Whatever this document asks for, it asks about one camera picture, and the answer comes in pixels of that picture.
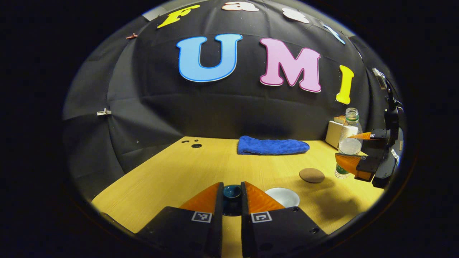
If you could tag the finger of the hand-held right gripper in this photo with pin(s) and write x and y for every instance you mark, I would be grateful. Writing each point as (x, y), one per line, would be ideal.
(373, 135)
(358, 165)

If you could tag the blue towel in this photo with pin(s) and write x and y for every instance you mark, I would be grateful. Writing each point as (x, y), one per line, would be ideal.
(272, 146)

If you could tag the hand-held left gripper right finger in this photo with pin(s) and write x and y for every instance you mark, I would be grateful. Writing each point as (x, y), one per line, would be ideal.
(245, 233)

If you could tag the black backdrop cloth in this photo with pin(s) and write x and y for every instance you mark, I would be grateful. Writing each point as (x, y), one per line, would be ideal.
(215, 107)

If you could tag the dark teal teacup lid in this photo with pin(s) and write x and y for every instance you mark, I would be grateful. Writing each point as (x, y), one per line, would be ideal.
(232, 191)

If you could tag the white cloth clip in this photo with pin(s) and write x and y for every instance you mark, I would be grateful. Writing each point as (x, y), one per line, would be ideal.
(104, 112)

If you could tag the toast slice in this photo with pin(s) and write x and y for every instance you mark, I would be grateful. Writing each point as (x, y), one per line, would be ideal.
(339, 119)

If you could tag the dark teacup white inside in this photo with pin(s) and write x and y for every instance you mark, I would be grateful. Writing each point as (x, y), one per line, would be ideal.
(283, 196)

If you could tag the round brown coaster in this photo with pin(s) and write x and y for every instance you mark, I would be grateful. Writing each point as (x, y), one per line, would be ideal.
(312, 175)

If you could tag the white toaster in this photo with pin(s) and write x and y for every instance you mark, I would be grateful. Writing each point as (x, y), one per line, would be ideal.
(333, 133)

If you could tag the red cloth clip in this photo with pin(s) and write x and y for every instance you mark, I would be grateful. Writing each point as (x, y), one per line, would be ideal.
(131, 36)

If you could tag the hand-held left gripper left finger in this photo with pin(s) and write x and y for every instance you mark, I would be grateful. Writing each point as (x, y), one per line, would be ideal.
(218, 233)

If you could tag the clear plastic water bottle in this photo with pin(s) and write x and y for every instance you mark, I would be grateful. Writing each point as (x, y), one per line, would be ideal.
(349, 145)

